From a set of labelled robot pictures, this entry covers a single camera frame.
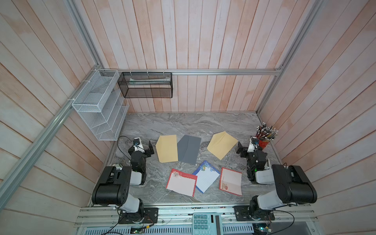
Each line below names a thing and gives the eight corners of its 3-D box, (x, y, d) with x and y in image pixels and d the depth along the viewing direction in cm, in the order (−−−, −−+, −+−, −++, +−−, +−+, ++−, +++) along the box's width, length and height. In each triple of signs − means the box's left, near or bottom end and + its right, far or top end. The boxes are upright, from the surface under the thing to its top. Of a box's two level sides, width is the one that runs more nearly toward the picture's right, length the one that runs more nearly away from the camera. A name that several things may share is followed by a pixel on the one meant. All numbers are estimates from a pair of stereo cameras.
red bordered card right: (219, 190, 84) (220, 188, 81) (221, 169, 92) (222, 167, 89) (240, 195, 82) (242, 194, 79) (240, 174, 90) (242, 172, 87)
